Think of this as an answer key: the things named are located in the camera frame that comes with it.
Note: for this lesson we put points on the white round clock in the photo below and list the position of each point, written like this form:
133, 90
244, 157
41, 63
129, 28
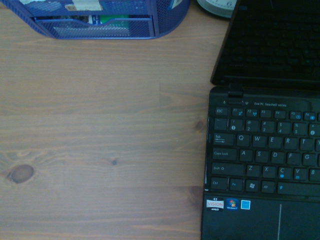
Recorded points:
220, 7

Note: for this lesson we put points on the blue mesh desk organizer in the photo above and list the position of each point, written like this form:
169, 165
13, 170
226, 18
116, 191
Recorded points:
140, 27

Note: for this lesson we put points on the black netbook laptop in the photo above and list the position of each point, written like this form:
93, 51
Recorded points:
262, 155

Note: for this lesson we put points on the green white card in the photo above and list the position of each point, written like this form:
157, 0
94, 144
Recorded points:
110, 20

